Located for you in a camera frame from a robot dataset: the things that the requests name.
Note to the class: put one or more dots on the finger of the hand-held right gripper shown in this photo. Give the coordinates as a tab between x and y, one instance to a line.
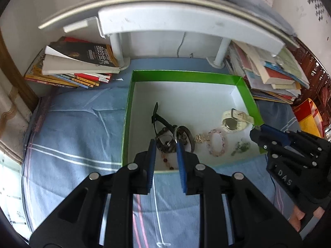
278	134
261	137

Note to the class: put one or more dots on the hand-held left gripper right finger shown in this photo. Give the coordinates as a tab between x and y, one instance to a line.
181	165

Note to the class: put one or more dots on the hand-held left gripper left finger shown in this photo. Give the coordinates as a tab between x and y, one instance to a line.
151	165

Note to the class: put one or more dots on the white wrist watch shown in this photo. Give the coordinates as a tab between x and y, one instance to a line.
243	128

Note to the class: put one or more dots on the black wrist watch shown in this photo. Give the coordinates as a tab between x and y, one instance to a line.
165	144

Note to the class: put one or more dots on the silver metal bangle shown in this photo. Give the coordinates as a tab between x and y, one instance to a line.
190	137

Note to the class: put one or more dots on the green cardboard box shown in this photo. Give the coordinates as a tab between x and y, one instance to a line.
181	95

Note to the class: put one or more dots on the person's right hand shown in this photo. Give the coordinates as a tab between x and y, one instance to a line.
296	218

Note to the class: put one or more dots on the red and yellow box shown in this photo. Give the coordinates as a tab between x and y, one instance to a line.
309	116

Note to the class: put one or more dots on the pile of books and papers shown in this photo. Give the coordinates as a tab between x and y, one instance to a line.
271	75

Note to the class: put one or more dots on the dark carved wooden cabinet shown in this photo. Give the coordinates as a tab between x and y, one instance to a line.
320	82

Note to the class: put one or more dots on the blue striped cloth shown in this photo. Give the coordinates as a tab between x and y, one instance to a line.
77	134

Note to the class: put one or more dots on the stack of colourful books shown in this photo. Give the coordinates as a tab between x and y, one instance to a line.
77	64

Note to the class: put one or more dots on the grey desktop shelf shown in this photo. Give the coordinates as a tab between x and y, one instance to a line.
181	18

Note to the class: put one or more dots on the brown wooden post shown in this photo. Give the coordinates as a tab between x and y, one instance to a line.
15	69

